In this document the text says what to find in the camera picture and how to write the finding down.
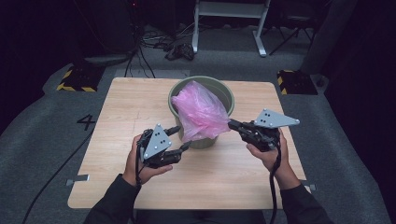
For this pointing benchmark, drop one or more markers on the person's left hand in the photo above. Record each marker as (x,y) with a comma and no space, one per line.
(134,168)

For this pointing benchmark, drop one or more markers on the green plastic bin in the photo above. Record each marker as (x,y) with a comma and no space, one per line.
(222,93)

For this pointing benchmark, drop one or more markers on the grey curtain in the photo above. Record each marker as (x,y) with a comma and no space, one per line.
(328,37)

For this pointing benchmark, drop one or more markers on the pink plastic bag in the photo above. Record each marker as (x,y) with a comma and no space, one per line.
(200,113)

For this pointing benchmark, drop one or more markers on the grey table clamp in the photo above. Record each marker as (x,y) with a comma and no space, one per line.
(310,186)
(77,179)

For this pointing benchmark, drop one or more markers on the yellow black striped base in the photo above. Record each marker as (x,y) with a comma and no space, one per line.
(79,81)
(297,83)

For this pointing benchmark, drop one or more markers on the person's right hand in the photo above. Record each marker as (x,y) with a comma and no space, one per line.
(280,168)

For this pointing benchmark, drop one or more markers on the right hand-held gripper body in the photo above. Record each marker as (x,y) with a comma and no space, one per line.
(271,119)

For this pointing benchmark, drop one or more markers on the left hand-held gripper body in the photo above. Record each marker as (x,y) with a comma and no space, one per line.
(157,144)

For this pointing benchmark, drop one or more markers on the white desk frame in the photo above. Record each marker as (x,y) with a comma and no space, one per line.
(229,9)

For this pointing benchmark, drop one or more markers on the black tripod stand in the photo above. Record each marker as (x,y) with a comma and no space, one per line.
(295,26)

